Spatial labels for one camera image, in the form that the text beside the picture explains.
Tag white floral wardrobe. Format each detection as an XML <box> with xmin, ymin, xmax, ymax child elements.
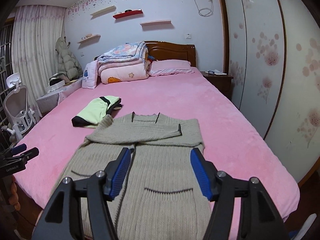
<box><xmin>220</xmin><ymin>0</ymin><xmax>319</xmax><ymax>185</ymax></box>

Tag dark wooden nightstand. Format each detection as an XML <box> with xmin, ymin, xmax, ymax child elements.
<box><xmin>201</xmin><ymin>72</ymin><xmax>233</xmax><ymax>100</ymax></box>

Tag folded floral pink quilt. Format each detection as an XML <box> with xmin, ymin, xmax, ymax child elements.
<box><xmin>97</xmin><ymin>41</ymin><xmax>149</xmax><ymax>84</ymax></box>

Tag beige knitted cardigan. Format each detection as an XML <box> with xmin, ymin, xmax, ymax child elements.
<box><xmin>60</xmin><ymin>113</ymin><xmax>211</xmax><ymax>239</ymax></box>

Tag folded green black garment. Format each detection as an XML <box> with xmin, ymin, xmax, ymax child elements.
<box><xmin>71</xmin><ymin>95</ymin><xmax>122</xmax><ymax>128</ymax></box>

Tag white covered side table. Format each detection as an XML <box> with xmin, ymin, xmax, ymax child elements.
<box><xmin>36</xmin><ymin>79</ymin><xmax>82</xmax><ymax>116</ymax></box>

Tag pink flat pillow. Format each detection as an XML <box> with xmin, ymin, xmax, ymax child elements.
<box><xmin>148</xmin><ymin>60</ymin><xmax>194</xmax><ymax>76</ymax></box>

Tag white air conditioner cable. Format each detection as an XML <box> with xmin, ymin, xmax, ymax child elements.
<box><xmin>191</xmin><ymin>0</ymin><xmax>214</xmax><ymax>17</ymax></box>

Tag white mesh office chair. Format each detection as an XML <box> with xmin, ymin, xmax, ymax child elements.
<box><xmin>2</xmin><ymin>73</ymin><xmax>40</xmax><ymax>143</ymax></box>

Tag white sheer curtain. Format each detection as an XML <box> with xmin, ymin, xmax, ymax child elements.
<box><xmin>11</xmin><ymin>5</ymin><xmax>65</xmax><ymax>106</ymax></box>

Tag upper beige wall shelf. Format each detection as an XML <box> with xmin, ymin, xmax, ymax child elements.
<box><xmin>91</xmin><ymin>5</ymin><xmax>117</xmax><ymax>17</ymax></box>

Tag items on nightstand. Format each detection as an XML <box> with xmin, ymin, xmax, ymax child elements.
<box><xmin>206</xmin><ymin>69</ymin><xmax>227</xmax><ymax>76</ymax></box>

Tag pink fleece bed sheet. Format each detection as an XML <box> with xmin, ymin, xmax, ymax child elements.
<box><xmin>15</xmin><ymin>70</ymin><xmax>300</xmax><ymax>218</ymax></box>

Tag lower beige wall shelf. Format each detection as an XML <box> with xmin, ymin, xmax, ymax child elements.
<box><xmin>78</xmin><ymin>34</ymin><xmax>101</xmax><ymax>44</ymax></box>

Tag beige wall shelf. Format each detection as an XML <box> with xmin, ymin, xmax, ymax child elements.
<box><xmin>140</xmin><ymin>20</ymin><xmax>171</xmax><ymax>27</ymax></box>
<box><xmin>78</xmin><ymin>34</ymin><xmax>101</xmax><ymax>44</ymax></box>
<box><xmin>91</xmin><ymin>5</ymin><xmax>117</xmax><ymax>17</ymax></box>

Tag red wall shelf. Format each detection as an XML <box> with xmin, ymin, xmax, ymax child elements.
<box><xmin>113</xmin><ymin>9</ymin><xmax>143</xmax><ymax>20</ymax></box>

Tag dark wooden headboard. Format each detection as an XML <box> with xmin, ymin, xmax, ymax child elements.
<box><xmin>145</xmin><ymin>41</ymin><xmax>197</xmax><ymax>68</ymax></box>

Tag pink handbag print cushion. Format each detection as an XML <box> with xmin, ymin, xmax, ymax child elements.
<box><xmin>82</xmin><ymin>60</ymin><xmax>98</xmax><ymax>89</ymax></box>

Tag right beige wall shelf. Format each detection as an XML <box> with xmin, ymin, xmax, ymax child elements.
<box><xmin>140</xmin><ymin>20</ymin><xmax>171</xmax><ymax>27</ymax></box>

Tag beige puffer jacket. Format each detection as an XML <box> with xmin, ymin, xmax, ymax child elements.
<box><xmin>55</xmin><ymin>37</ymin><xmax>83</xmax><ymax>80</ymax></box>

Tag person's left hand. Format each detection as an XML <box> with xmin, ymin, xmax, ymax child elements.
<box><xmin>9</xmin><ymin>175</ymin><xmax>21</xmax><ymax>211</ymax></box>

